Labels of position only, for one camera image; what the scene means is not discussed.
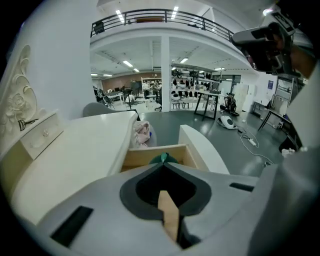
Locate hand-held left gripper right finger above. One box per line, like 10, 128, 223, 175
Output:
162, 162, 262, 256

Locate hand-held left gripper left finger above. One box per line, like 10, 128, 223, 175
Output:
36, 162, 182, 256

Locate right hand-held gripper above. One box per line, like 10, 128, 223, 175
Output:
231, 9, 301, 77

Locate wooden small drawer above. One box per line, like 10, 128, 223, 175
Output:
119, 124, 231, 245

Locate white dressing table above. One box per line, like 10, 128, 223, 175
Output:
0, 110, 140, 227

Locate small green object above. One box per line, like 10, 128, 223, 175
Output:
148, 151, 180, 166

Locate person's right forearm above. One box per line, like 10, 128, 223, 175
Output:
291, 43, 318, 79

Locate white lockers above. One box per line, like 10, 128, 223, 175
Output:
234, 83, 258, 114

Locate white table black legs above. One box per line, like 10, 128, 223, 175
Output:
193, 90, 228, 122

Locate white shelving with robots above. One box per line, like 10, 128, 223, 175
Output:
170, 63, 222, 111

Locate white floor robot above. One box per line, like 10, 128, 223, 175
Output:
216, 114, 238, 131

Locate white cloth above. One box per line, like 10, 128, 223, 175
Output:
281, 147, 296, 158

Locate black railing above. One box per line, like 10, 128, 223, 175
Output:
89, 8, 235, 43

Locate pink cloth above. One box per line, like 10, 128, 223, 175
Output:
130, 120, 152, 150

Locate white knobbed mirror-base unit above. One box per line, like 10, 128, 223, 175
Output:
19, 111, 65, 161

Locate grey upholstered chair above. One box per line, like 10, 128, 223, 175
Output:
82, 101, 158, 148

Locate white open shelf unit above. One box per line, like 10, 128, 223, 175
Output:
140, 76, 163, 101

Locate black mounted box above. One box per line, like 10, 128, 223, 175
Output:
93, 21, 105, 35

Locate oval mirror white ornate frame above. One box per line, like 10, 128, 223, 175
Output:
0, 44, 48, 153

